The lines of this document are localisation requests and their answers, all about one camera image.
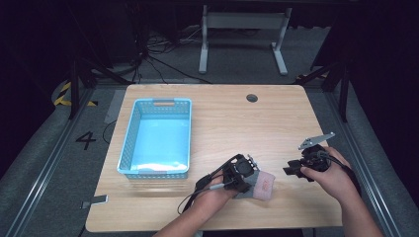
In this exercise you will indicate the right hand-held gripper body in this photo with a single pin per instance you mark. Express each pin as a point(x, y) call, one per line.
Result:
point(316, 159)

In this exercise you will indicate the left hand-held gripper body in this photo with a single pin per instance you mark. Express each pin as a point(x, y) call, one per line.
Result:
point(242, 168)

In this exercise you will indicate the teal knit glove labelled cuff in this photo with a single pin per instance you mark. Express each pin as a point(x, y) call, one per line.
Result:
point(265, 186)

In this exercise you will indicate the person's right hand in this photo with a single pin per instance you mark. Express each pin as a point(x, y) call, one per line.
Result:
point(336, 181)

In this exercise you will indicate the person's left hand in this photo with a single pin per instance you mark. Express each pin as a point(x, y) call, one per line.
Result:
point(212, 197)

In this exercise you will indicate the black metal stand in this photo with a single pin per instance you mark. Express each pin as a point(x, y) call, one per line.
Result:
point(344, 95)
point(75, 89)

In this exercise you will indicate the light blue plastic basket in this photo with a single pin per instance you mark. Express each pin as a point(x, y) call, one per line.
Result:
point(158, 144)

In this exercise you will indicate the grey tape strip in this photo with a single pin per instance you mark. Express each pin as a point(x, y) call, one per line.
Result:
point(113, 107)

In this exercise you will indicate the yellow black hazard tape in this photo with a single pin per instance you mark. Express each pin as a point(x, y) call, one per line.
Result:
point(62, 100)

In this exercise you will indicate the small grey metal bracket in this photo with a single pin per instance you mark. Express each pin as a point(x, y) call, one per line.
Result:
point(97, 199)

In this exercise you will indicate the white metal desk frame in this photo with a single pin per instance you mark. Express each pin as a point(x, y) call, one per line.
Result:
point(243, 20)

